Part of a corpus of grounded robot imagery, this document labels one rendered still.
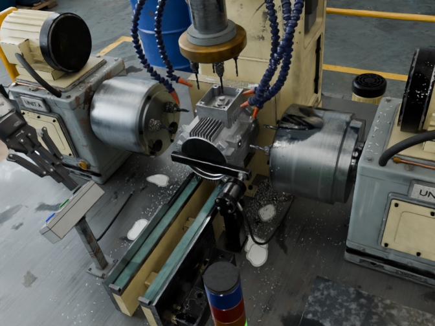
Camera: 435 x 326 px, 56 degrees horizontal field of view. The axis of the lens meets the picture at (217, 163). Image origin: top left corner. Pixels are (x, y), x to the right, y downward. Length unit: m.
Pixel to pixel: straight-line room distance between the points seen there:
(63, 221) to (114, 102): 0.42
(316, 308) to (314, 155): 0.35
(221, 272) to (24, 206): 1.05
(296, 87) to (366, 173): 0.46
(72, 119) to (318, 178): 0.80
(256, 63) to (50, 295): 0.92
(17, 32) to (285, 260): 1.08
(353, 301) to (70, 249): 0.85
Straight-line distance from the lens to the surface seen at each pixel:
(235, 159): 1.16
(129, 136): 1.27
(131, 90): 1.29
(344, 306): 1.00
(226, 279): 0.67
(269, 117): 1.25
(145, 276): 1.15
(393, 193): 0.99
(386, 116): 1.09
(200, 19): 1.06
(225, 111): 1.15
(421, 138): 0.86
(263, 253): 1.21
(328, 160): 1.01
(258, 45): 1.30
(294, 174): 1.04
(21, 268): 1.41
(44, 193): 1.62
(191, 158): 1.17
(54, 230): 1.06
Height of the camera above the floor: 1.78
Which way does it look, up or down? 41 degrees down
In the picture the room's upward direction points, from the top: 9 degrees counter-clockwise
